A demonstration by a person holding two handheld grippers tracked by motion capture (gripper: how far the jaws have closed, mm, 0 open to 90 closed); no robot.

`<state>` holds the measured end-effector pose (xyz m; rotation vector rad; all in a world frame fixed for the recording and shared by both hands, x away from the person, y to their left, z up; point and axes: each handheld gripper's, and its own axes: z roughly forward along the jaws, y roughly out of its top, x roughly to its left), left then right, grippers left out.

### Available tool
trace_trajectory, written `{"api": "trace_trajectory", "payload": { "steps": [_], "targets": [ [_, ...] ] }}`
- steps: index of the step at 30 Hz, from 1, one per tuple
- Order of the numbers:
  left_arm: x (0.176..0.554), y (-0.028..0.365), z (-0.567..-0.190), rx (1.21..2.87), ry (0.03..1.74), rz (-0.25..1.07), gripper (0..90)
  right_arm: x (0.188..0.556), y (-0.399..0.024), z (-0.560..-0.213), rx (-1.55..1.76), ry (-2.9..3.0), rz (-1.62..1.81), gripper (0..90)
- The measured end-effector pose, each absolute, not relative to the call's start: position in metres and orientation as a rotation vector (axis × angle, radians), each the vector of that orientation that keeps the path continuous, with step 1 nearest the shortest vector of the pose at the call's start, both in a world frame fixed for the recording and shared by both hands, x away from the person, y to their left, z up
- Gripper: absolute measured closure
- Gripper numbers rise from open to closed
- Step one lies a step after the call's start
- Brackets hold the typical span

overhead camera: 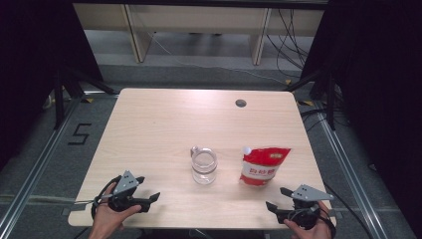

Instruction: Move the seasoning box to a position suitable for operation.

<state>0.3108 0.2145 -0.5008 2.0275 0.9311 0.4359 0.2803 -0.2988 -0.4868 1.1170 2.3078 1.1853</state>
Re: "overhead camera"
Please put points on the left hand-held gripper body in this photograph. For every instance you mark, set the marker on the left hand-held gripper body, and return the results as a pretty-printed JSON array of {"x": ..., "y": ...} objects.
[{"x": 126, "y": 184}]

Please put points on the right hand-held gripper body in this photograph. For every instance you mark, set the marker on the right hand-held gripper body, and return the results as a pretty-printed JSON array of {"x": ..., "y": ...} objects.
[{"x": 308, "y": 194}]

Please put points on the red and white sugar pouch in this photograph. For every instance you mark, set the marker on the red and white sugar pouch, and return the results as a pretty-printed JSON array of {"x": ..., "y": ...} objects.
[{"x": 262, "y": 167}]

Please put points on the clear glass jar with lid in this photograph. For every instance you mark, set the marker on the clear glass jar with lid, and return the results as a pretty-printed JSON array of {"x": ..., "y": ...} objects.
[{"x": 204, "y": 166}]

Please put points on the person's left hand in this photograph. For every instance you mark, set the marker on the person's left hand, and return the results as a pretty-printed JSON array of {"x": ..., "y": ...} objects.
[{"x": 107, "y": 217}]

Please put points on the person's right hand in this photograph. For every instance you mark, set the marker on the person's right hand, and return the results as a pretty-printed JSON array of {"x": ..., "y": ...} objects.
[{"x": 315, "y": 233}]

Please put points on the grey tape strip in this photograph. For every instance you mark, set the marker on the grey tape strip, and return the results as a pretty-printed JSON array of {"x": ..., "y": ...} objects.
[
  {"x": 74, "y": 209},
  {"x": 337, "y": 213}
]

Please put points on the black metal stand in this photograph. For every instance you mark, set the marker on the black metal stand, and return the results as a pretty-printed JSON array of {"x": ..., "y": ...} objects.
[
  {"x": 59, "y": 99},
  {"x": 330, "y": 99}
]

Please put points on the grey round table grommet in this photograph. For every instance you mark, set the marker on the grey round table grommet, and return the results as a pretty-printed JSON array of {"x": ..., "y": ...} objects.
[{"x": 241, "y": 103}]

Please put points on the black curtain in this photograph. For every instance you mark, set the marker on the black curtain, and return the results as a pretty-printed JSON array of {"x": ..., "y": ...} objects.
[
  {"x": 381, "y": 83},
  {"x": 36, "y": 49}
]

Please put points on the beige wooden shelf unit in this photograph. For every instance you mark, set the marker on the beige wooden shelf unit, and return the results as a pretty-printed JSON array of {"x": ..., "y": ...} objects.
[{"x": 199, "y": 18}]

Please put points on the metal floor rail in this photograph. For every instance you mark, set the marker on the metal floor rail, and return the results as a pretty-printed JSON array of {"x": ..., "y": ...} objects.
[
  {"x": 348, "y": 176},
  {"x": 40, "y": 159}
]

